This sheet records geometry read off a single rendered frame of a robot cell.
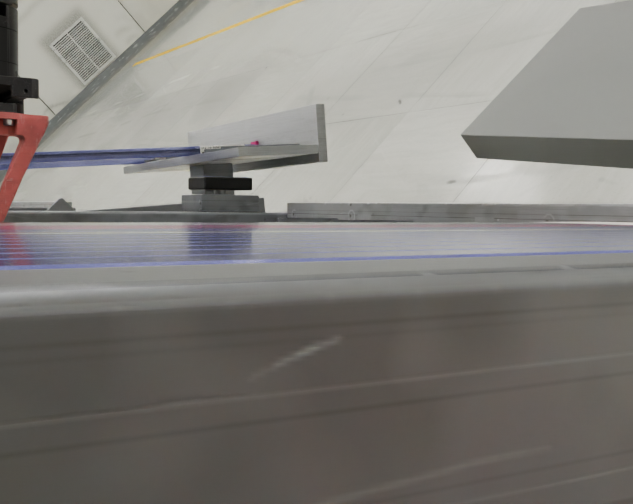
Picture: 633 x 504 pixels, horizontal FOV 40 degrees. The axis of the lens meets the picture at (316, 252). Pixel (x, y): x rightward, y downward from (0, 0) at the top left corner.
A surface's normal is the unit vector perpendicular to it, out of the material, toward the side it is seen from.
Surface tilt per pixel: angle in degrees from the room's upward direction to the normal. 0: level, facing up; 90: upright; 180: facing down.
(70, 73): 90
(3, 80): 90
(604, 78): 0
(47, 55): 90
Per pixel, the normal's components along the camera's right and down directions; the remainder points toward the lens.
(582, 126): -0.59, -0.70
